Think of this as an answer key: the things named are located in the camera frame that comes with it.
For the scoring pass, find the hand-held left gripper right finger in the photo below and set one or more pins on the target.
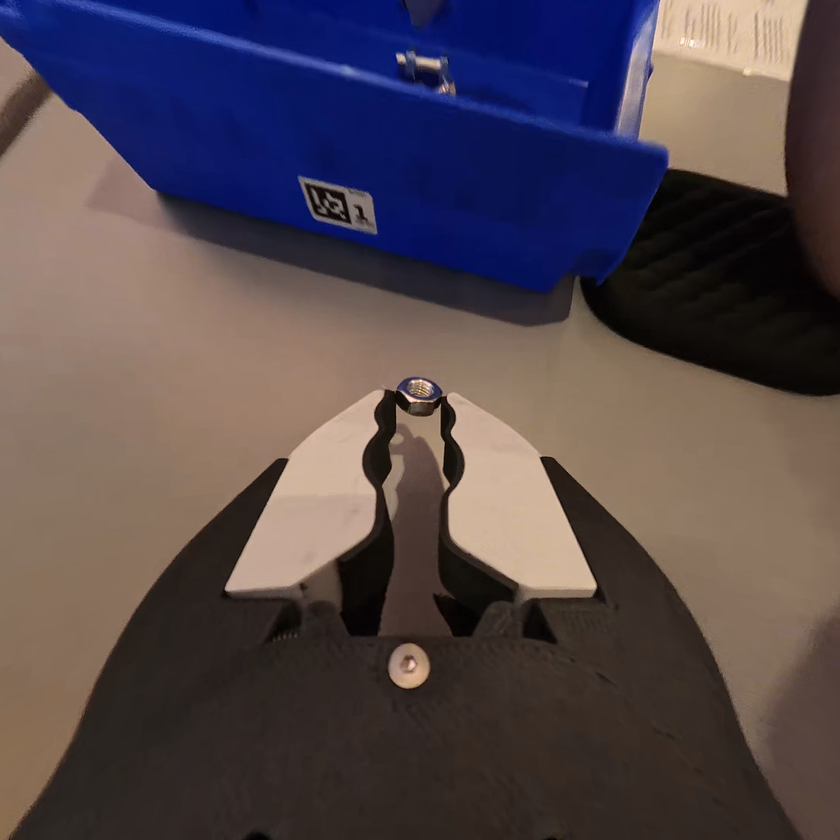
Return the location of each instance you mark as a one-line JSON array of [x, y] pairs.
[[518, 512]]

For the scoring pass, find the printed paper sheet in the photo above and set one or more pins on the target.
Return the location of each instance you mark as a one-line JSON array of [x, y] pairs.
[[722, 33]]

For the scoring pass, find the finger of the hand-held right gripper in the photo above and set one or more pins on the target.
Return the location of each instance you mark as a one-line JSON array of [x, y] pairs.
[[425, 10]]

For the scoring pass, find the person's right forearm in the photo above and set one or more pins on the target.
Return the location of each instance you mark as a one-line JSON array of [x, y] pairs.
[[817, 131]]

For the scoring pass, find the steel hex nut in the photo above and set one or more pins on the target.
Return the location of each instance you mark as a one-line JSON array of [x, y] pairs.
[[417, 407]]

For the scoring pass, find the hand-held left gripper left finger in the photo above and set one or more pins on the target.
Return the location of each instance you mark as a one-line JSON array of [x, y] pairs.
[[308, 512]]

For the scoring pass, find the blue plastic bin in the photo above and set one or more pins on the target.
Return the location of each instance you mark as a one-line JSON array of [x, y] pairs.
[[197, 131]]

